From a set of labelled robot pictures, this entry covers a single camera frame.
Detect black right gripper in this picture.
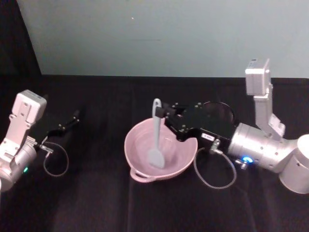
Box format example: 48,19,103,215
156,102,239,155

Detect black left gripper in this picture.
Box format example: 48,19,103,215
32,109,81,168

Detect grey silicone spatula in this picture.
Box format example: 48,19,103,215
147,98,166,169

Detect black round bowl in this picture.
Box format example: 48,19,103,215
202,101,236,127

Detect black table cloth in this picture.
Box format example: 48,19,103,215
0,73,309,232

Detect black hanging cloth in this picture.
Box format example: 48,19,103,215
0,0,43,76

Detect thin left gripper cable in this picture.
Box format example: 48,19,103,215
38,142,70,177

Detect thin gripper cable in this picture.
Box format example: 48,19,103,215
193,138,238,189
38,142,70,177

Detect pink bowl with handle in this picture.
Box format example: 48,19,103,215
124,117,199,183

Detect thin right gripper cable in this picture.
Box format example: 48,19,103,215
193,138,238,189

